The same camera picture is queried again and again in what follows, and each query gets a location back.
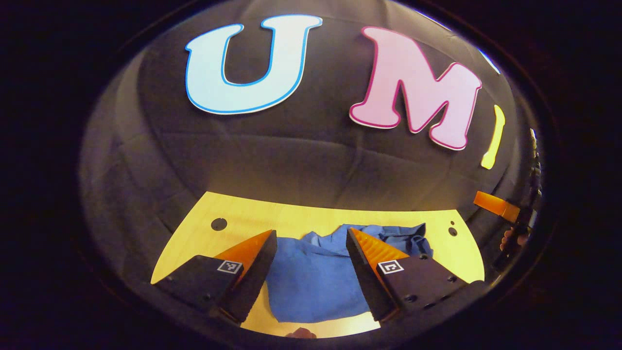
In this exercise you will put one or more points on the black backdrop cloth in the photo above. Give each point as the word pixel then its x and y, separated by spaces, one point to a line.
pixel 301 150

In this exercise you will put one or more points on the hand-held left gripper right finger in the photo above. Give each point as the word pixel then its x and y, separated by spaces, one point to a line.
pixel 364 272

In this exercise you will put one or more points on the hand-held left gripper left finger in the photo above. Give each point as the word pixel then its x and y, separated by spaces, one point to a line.
pixel 252 272

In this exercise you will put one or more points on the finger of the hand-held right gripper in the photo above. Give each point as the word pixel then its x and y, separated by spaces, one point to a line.
pixel 493 204

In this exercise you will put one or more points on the blue button shirt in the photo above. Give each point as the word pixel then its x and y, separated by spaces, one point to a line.
pixel 311 287

